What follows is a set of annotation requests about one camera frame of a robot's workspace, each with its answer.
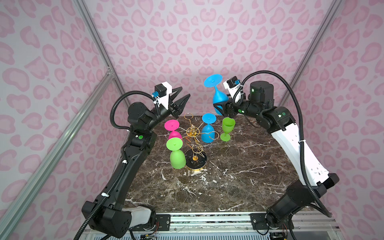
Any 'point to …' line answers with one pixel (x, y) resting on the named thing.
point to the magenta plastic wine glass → (173, 125)
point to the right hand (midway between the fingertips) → (221, 98)
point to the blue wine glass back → (207, 133)
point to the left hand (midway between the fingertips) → (185, 88)
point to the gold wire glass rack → (196, 158)
